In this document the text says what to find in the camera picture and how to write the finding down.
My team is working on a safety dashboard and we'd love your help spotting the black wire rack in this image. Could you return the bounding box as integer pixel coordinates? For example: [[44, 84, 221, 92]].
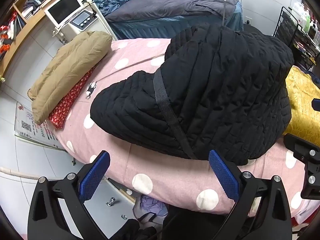
[[272, 6, 320, 72]]

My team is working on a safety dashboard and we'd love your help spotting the folded clothes pile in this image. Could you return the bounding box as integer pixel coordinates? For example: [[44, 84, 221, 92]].
[[21, 0, 47, 18]]

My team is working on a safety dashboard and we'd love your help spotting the yellow patterned cloth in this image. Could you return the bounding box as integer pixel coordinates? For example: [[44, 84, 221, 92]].
[[285, 66, 320, 140]]

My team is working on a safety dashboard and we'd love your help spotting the red floral cloth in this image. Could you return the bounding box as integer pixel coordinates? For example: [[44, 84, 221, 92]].
[[48, 66, 97, 130]]

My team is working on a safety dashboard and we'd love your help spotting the black quilted jacket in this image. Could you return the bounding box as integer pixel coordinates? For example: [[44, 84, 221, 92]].
[[90, 22, 295, 167]]

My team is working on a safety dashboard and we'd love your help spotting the green bottle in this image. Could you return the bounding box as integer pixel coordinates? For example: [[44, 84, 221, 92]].
[[301, 9, 312, 28]]

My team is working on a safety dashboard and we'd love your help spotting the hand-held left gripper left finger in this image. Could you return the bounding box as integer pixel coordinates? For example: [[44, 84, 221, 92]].
[[27, 150, 118, 240]]

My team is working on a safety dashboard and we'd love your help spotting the black round stool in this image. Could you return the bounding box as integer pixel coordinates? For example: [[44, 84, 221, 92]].
[[242, 23, 272, 37]]

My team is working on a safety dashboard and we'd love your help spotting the pink polka dot blanket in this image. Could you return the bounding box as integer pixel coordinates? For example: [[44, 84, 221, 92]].
[[49, 38, 313, 228]]

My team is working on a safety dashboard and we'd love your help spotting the wooden rod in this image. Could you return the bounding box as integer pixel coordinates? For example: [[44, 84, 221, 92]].
[[0, 167, 38, 180]]

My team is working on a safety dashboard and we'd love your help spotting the white machine cart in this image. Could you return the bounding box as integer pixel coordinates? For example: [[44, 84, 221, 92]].
[[52, 0, 118, 46]]

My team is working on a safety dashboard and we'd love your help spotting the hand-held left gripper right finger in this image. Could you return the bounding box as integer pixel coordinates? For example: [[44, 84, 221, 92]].
[[208, 149, 293, 240]]

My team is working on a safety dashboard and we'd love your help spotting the crumpled blue jacket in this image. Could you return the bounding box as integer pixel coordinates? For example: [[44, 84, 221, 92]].
[[91, 0, 137, 17]]

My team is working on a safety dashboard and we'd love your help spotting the folded tan coat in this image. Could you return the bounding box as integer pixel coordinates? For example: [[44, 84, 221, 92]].
[[28, 31, 113, 125]]

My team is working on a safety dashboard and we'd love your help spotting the bed with blue skirt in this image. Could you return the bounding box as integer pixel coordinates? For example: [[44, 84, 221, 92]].
[[110, 2, 244, 42]]

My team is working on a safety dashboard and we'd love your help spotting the wooden wall shelf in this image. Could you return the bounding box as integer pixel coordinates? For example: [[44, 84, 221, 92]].
[[0, 0, 93, 79]]

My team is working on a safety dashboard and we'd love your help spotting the dark cloth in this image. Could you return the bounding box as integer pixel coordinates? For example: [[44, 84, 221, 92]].
[[110, 204, 235, 240]]

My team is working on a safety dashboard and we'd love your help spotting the purple crumpled cloth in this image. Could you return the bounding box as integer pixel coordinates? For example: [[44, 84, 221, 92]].
[[132, 194, 169, 224]]

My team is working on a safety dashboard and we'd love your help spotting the white framed monitor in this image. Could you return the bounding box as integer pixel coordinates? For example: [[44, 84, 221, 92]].
[[44, 0, 83, 28]]

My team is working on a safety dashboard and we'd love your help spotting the printed poster board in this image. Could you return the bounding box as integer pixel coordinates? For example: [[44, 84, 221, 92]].
[[14, 102, 67, 152]]

